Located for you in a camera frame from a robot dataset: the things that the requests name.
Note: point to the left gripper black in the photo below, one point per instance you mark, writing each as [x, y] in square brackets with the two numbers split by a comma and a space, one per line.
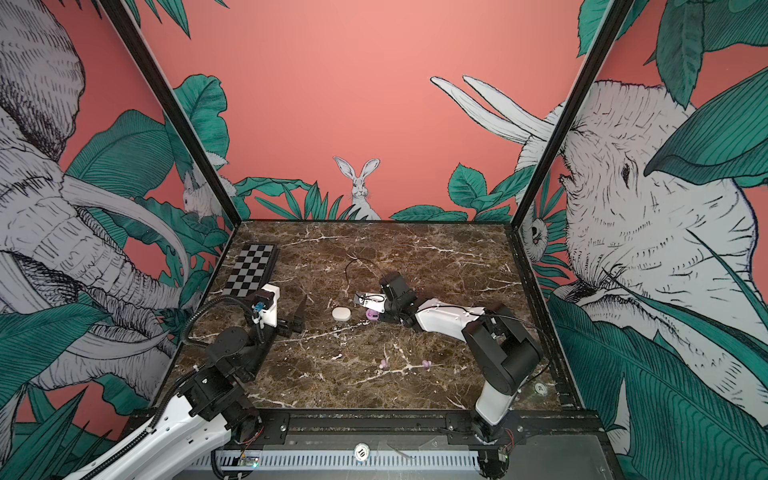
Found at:
[286, 330]

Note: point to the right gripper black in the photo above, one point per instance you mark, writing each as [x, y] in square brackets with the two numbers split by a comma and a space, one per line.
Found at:
[387, 318]

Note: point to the white earbud charging case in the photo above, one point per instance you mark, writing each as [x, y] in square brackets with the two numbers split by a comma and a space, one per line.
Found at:
[341, 314]

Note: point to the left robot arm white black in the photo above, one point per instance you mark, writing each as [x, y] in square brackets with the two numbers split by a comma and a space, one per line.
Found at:
[208, 407]

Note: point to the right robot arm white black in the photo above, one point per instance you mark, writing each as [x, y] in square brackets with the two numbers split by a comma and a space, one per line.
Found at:
[504, 350]

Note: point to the black white checkerboard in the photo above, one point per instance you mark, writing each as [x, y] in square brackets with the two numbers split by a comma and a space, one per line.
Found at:
[252, 269]

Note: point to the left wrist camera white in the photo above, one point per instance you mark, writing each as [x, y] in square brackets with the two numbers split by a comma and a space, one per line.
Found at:
[264, 305]

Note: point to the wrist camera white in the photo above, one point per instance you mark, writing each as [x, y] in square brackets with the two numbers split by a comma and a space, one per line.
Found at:
[264, 305]
[371, 301]

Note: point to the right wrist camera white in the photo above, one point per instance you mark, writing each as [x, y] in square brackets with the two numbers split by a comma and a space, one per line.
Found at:
[371, 301]

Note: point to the black front rail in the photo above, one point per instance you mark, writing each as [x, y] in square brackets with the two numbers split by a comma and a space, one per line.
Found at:
[459, 427]

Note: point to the white slotted cable duct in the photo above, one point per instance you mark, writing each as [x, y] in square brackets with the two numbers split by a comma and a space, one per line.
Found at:
[330, 460]

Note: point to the black frame post left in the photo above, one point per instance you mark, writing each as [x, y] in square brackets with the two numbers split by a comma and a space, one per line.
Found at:
[123, 22]

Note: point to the black frame post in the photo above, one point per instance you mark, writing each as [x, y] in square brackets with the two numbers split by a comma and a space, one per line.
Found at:
[611, 24]
[123, 22]

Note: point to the black frame post right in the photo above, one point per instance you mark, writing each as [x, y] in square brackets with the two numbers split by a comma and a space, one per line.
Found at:
[611, 24]

